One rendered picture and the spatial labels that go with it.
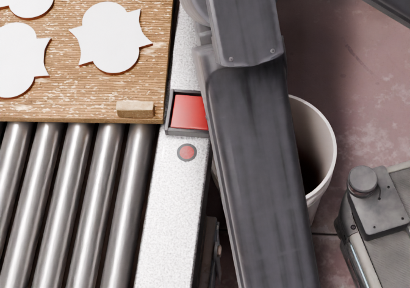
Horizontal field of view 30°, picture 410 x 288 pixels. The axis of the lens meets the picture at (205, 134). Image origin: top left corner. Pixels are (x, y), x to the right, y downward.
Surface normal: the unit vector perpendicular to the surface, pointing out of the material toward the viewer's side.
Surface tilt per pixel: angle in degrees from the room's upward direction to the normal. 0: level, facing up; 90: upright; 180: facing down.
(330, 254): 0
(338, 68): 0
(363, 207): 0
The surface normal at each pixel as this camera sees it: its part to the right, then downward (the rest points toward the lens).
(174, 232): -0.06, -0.46
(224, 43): 0.13, 0.16
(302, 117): -0.58, 0.71
